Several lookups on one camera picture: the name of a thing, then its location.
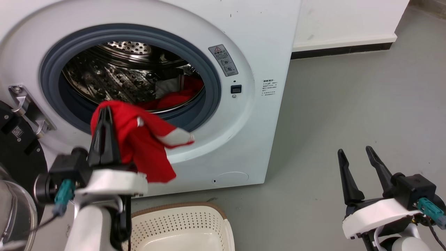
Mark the white front-load washing machine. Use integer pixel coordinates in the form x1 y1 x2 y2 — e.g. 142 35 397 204
0 0 302 198

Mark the small printed text label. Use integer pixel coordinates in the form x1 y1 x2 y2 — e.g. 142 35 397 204
261 79 277 97

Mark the metal door hinge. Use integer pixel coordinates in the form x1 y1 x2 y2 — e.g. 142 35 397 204
9 84 57 139

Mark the teal cable connector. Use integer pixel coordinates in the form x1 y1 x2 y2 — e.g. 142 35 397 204
417 197 446 230
52 179 76 216

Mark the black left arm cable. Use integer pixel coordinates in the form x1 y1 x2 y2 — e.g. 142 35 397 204
26 213 60 235

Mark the red garment with white trim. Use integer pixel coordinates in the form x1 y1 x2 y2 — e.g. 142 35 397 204
90 100 195 184

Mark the black wall baseboard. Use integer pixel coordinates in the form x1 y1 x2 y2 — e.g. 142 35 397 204
291 42 394 60

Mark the black glass washer door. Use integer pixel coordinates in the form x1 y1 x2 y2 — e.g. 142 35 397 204
0 100 48 251

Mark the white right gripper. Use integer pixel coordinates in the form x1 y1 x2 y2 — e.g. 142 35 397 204
337 146 423 239

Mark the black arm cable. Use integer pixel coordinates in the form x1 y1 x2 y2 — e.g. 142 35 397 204
26 213 60 235
426 216 446 251

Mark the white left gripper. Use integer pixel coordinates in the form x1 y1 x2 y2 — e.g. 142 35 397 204
74 106 149 198

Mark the teal right cable connector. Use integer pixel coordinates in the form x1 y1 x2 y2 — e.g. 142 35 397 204
417 197 446 230

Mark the white grey cloth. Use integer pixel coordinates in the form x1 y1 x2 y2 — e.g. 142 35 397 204
155 77 185 100

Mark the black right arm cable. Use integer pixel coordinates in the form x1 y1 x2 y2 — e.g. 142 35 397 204
426 216 446 251

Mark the round filter cover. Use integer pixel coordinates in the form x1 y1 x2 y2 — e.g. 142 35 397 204
212 172 249 187

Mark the stainless steel washer drum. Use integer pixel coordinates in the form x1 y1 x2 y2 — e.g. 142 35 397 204
62 41 205 113

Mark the white perforated laundry basket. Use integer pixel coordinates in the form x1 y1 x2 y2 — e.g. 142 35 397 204
122 202 235 251

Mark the red clothes pile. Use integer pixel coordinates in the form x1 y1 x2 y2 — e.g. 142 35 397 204
135 75 205 112

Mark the teal left cable connector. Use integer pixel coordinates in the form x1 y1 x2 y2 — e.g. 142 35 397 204
52 179 76 216

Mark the grey warning sticker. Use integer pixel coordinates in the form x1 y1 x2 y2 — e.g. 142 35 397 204
208 44 239 77

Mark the grey rubber door gasket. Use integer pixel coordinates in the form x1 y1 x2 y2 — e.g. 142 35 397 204
40 23 222 135

